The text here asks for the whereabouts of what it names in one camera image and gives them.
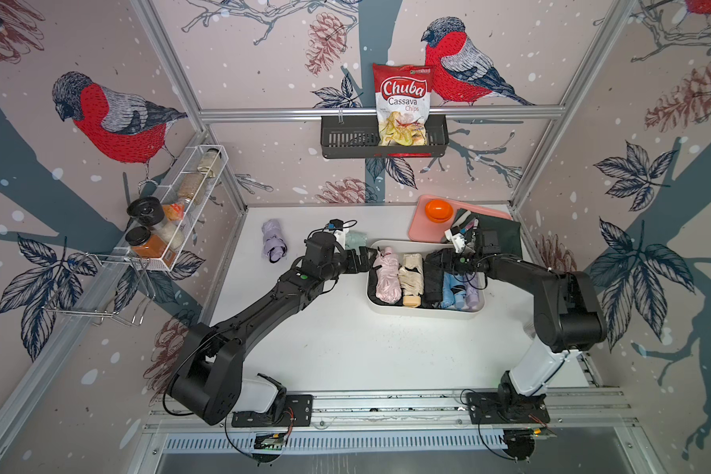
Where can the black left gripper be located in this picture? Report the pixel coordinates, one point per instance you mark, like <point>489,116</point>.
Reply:
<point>365,264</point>

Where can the pink umbrella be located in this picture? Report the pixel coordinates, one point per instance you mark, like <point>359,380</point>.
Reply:
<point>388,289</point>

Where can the beige umbrella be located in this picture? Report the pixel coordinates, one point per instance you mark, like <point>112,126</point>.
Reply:
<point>411,278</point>

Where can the light blue umbrella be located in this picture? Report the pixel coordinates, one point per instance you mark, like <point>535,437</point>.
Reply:
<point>453,292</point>

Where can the black umbrella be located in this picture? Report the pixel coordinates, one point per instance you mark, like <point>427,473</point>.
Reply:
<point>433,293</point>

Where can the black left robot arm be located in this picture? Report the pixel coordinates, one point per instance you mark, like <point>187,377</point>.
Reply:
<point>208,376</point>

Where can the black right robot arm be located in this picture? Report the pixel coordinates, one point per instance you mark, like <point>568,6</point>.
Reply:
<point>567,318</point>

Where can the white plastic storage box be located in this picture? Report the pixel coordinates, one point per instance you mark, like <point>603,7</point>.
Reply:
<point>410,247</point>

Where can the dark green cloth napkin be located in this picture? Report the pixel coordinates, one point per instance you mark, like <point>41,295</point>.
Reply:
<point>506,231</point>

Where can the orange plastic bowl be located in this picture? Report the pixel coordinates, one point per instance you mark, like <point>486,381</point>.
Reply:
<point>438,211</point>

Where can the pink plastic tray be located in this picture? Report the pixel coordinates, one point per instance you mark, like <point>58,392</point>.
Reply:
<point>424,229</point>

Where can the red cassava chips bag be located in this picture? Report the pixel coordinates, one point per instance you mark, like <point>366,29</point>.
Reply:
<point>402,103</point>

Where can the glass spice jars row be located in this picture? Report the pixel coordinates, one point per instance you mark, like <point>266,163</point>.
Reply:
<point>192,189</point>

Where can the orange spice jar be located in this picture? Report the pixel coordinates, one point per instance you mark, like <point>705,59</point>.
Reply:
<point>148,245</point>

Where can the black lid spice grinder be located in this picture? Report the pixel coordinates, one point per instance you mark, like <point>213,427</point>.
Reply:
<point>148,211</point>

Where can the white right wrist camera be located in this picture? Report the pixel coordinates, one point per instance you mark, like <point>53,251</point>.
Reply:
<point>456,237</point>

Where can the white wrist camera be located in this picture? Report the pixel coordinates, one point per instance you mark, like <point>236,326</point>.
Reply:
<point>456,237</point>
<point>337,227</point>

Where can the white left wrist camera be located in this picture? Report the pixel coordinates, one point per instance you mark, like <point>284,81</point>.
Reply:
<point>337,227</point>

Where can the black wire wall basket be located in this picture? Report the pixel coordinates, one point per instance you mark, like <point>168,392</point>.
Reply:
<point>356,137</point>

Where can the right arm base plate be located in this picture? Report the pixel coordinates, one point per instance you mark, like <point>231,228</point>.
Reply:
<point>489,408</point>

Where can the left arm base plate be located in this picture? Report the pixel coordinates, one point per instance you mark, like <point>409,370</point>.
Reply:
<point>286,411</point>

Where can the white wire spice rack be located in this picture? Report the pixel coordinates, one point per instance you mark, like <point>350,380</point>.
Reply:
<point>163,224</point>

